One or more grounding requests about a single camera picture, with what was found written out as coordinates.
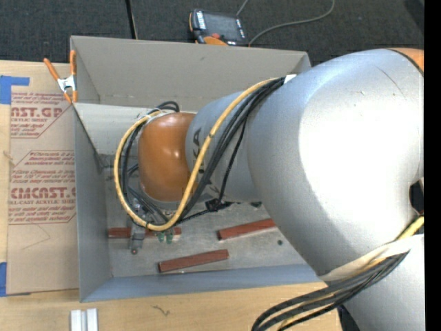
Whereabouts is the brown cardboard board red print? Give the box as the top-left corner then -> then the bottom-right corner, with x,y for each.
0,59 -> 81,297

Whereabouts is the grey metal bin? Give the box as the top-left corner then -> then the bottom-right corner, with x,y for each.
70,35 -> 329,303

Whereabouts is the red-brown flat block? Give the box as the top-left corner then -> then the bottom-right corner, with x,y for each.
216,218 -> 278,241
157,248 -> 230,274
107,225 -> 183,240

